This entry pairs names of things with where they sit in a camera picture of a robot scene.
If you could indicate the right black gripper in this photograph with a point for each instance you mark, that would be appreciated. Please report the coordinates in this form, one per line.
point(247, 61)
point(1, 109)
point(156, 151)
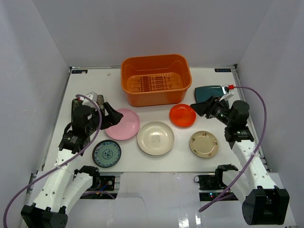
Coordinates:
point(208, 108)

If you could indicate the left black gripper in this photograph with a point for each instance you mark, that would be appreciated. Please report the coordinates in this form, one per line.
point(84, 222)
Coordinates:
point(102, 116)

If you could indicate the pink round plate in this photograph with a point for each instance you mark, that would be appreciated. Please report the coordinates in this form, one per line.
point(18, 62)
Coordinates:
point(128, 126)

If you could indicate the orange round plate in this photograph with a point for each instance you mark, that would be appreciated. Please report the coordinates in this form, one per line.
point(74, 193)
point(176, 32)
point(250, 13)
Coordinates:
point(182, 115)

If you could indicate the black floral square plate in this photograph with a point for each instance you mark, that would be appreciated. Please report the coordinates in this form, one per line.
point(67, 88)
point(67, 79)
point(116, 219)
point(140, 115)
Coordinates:
point(101, 101)

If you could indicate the beige floral plate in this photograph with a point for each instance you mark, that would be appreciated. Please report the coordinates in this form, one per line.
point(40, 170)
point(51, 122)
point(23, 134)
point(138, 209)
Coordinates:
point(204, 144)

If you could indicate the blue patterned dark-rim plate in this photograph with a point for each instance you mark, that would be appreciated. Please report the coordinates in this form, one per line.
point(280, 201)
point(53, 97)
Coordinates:
point(106, 153)

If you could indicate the cream bear-print plate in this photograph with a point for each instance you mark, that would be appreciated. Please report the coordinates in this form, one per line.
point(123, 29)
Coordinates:
point(155, 138)

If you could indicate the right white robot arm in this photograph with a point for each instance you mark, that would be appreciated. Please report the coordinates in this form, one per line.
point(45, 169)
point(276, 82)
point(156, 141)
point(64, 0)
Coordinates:
point(263, 202)

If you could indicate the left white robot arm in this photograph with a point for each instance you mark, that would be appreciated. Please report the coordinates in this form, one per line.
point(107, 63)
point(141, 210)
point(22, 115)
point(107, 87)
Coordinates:
point(66, 183)

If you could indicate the orange plastic bin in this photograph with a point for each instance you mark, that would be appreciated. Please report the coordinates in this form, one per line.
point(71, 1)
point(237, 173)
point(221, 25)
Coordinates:
point(155, 80)

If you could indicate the teal square plate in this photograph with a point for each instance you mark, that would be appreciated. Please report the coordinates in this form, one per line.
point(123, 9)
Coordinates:
point(203, 93)

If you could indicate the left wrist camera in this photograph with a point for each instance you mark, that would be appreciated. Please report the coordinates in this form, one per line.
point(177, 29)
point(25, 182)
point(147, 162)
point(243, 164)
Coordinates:
point(90, 99)

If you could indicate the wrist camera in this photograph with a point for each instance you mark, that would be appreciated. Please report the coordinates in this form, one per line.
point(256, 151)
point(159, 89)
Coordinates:
point(90, 99)
point(227, 92)

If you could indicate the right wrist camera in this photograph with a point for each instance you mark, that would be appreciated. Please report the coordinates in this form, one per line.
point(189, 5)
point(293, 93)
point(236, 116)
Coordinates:
point(227, 92)

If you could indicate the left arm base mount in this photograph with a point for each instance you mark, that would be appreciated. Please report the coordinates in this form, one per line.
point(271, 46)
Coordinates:
point(102, 188)

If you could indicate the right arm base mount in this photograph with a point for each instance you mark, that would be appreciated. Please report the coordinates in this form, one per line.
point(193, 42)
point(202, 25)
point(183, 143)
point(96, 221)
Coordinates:
point(209, 187)

